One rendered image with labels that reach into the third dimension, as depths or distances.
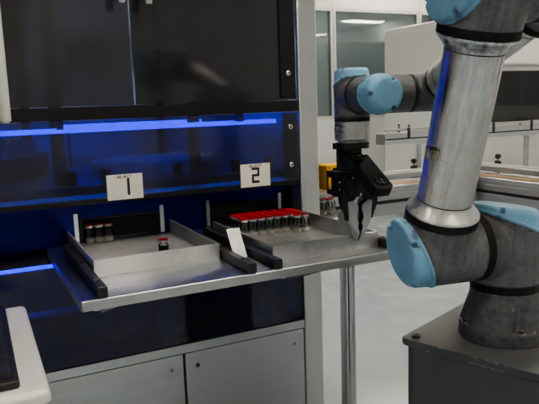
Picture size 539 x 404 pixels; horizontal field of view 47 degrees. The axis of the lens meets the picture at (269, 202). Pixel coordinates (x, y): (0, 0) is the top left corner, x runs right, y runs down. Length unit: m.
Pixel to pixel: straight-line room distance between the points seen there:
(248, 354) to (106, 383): 0.38
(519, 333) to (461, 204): 0.26
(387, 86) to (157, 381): 0.93
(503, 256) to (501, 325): 0.12
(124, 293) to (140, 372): 0.52
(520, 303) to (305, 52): 0.89
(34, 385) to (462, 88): 0.75
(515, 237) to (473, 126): 0.23
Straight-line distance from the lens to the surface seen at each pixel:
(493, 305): 1.10
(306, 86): 1.67
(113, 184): 1.49
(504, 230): 1.06
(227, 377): 1.71
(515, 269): 1.09
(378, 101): 1.18
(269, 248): 1.27
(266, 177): 1.62
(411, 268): 1.00
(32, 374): 1.04
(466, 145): 0.94
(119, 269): 1.25
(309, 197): 1.69
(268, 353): 1.74
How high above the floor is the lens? 1.20
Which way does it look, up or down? 9 degrees down
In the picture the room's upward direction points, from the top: 2 degrees counter-clockwise
